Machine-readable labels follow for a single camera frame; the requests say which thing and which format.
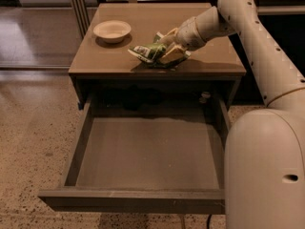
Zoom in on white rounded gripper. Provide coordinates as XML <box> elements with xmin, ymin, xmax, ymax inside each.
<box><xmin>157</xmin><ymin>17</ymin><xmax>206</xmax><ymax>65</ymax></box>

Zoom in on brown cabinet with counter top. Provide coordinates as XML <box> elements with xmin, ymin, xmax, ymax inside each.
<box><xmin>69</xmin><ymin>4</ymin><xmax>246</xmax><ymax>115</ymax></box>

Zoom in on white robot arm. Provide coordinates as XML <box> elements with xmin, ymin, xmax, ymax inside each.
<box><xmin>162</xmin><ymin>0</ymin><xmax>305</xmax><ymax>229</ymax></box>

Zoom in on white ceramic bowl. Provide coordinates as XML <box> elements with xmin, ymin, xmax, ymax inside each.
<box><xmin>93</xmin><ymin>20</ymin><xmax>132</xmax><ymax>44</ymax></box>

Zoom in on small white knob in cabinet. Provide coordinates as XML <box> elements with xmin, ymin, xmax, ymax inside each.
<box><xmin>199</xmin><ymin>92</ymin><xmax>211</xmax><ymax>104</ymax></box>

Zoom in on green jalapeno chip bag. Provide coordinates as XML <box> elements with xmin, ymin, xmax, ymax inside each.
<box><xmin>128</xmin><ymin>32</ymin><xmax>176</xmax><ymax>65</ymax></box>

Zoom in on metal window frame post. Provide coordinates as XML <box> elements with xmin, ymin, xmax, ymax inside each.
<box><xmin>71</xmin><ymin>0</ymin><xmax>90</xmax><ymax>38</ymax></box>

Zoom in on black floor cables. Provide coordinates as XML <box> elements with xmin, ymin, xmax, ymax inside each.
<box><xmin>205</xmin><ymin>213</ymin><xmax>214</xmax><ymax>229</ymax></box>

